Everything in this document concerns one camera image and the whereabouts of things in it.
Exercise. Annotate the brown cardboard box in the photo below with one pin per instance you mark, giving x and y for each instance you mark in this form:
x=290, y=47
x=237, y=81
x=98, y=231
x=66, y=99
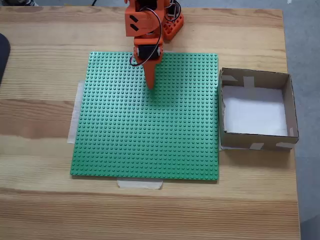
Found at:
x=237, y=143

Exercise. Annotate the white paper sheet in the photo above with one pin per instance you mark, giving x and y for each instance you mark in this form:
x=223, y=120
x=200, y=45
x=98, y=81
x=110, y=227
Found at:
x=255, y=112

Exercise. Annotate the wide masking tape strip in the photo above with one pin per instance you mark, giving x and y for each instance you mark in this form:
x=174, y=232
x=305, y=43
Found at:
x=73, y=120

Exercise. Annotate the green lego baseplate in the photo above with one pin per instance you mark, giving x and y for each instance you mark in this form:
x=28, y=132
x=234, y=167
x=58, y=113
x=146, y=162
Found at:
x=145, y=130

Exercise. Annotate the black rounded object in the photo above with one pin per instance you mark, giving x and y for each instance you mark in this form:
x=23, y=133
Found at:
x=3, y=57

